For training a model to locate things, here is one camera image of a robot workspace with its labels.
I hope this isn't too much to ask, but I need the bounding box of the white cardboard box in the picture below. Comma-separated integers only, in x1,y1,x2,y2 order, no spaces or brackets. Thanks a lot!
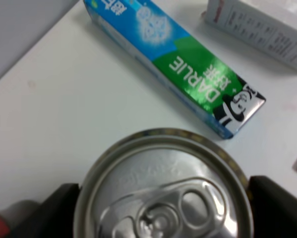
205,0,297,70

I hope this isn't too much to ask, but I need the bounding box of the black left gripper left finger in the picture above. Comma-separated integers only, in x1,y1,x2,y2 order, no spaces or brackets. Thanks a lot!
8,183,80,238

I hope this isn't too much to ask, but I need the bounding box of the red herbal tea can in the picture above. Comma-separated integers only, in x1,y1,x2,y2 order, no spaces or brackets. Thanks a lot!
73,128,254,238

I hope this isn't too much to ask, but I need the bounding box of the Darlie toothpaste box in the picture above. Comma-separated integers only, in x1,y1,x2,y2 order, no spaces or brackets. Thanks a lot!
84,0,266,139

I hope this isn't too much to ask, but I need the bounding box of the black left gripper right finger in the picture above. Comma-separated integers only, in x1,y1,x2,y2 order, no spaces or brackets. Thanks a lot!
249,176,297,238

